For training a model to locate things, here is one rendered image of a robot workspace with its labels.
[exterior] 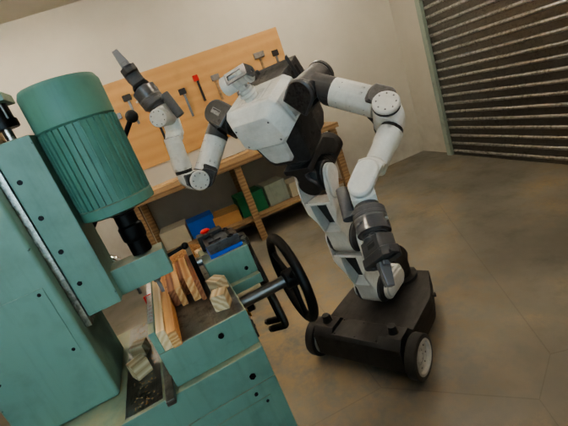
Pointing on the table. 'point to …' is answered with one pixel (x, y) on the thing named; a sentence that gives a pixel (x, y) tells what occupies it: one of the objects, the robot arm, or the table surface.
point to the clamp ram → (196, 263)
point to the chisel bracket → (141, 269)
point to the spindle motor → (85, 144)
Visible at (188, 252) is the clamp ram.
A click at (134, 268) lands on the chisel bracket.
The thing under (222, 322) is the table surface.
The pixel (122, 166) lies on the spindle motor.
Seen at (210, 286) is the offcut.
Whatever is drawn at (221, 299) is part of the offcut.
